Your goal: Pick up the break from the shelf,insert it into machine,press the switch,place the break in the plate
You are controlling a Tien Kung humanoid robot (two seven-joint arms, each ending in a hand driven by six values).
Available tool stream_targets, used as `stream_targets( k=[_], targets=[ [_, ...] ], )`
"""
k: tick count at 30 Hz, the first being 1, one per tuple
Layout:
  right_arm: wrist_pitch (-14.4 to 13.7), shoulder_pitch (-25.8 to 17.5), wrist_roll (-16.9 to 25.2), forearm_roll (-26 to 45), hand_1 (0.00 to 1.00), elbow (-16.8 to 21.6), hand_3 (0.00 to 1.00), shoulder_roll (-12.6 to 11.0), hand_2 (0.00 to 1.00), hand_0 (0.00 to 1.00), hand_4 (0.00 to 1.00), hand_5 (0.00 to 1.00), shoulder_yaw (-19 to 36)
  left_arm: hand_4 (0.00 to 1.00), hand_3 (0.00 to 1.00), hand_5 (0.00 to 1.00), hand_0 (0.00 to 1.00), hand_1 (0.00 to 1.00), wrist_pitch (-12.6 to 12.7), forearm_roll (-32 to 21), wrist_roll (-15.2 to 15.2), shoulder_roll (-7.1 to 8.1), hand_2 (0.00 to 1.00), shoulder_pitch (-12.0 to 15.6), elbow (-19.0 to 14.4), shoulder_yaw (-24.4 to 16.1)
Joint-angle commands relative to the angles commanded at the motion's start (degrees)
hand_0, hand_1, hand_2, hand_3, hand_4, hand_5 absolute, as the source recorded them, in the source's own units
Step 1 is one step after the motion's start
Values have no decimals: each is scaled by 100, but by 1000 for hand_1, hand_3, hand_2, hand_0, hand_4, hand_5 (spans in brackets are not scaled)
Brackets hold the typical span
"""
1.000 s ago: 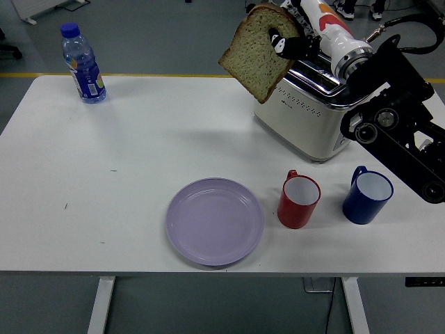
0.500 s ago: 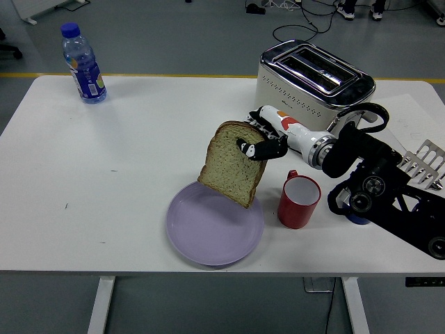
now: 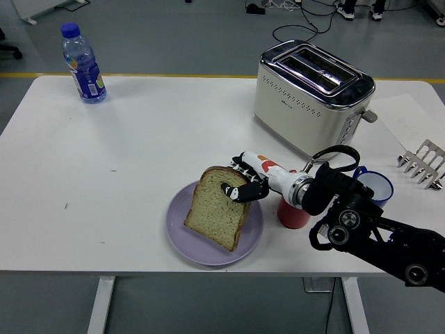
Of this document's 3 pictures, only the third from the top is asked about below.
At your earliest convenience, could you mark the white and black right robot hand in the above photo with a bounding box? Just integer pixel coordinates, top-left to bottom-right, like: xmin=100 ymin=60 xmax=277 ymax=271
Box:
xmin=220 ymin=150 xmax=300 ymax=205

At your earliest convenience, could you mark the slice of bread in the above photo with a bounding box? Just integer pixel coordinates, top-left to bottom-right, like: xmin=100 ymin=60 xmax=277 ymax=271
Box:
xmin=183 ymin=166 xmax=252 ymax=252

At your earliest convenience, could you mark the grey toaster lever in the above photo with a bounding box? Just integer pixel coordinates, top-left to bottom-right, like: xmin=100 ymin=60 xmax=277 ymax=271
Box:
xmin=359 ymin=108 xmax=379 ymax=124

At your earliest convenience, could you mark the purple plate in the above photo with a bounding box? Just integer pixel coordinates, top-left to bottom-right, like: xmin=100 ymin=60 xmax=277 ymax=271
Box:
xmin=165 ymin=180 xmax=265 ymax=267

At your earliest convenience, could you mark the red mug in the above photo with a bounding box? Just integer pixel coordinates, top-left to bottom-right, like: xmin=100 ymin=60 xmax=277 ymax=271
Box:
xmin=277 ymin=194 xmax=312 ymax=230

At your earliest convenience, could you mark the cream and chrome toaster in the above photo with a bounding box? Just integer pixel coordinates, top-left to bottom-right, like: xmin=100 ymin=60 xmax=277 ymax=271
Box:
xmin=252 ymin=39 xmax=379 ymax=164

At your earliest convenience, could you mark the blue mug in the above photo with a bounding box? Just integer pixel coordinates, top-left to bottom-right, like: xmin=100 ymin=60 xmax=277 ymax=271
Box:
xmin=353 ymin=166 xmax=395 ymax=209

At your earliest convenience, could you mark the grey box under table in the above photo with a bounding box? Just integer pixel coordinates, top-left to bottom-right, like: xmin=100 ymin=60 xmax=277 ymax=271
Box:
xmin=302 ymin=277 xmax=337 ymax=294

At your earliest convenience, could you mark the white paper sheet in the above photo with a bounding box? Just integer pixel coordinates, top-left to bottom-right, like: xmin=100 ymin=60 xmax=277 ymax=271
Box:
xmin=370 ymin=93 xmax=445 ymax=154

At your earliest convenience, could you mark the white table leg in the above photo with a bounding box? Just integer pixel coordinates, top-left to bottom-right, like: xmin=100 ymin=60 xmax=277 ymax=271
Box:
xmin=340 ymin=277 xmax=371 ymax=334
xmin=86 ymin=276 xmax=116 ymax=334

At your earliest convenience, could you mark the metal toast rack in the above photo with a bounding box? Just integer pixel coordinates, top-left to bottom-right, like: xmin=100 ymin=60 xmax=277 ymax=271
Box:
xmin=397 ymin=138 xmax=445 ymax=191

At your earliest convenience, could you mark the person's shoe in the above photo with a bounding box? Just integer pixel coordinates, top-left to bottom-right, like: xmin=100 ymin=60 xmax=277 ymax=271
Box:
xmin=369 ymin=0 xmax=386 ymax=21
xmin=336 ymin=0 xmax=355 ymax=21

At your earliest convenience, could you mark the clear water bottle blue cap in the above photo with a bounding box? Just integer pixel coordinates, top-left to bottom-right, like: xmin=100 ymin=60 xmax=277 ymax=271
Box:
xmin=60 ymin=22 xmax=108 ymax=105

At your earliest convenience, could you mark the black office chair base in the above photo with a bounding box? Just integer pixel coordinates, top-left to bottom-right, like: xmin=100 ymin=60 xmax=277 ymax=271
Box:
xmin=0 ymin=27 xmax=24 ymax=61

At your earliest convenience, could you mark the white stand base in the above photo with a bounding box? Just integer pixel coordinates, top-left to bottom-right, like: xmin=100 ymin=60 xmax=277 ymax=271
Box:
xmin=11 ymin=0 xmax=91 ymax=26

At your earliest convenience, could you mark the black cable under table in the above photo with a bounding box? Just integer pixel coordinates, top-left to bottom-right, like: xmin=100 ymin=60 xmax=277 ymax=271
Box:
xmin=323 ymin=278 xmax=337 ymax=334

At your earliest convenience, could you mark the black toaster power cord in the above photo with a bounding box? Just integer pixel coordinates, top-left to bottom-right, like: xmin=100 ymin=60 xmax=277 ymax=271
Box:
xmin=272 ymin=0 xmax=337 ymax=45

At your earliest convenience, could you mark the white cable bundle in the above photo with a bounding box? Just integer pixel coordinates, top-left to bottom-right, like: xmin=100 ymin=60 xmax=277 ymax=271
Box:
xmin=266 ymin=0 xmax=302 ymax=11

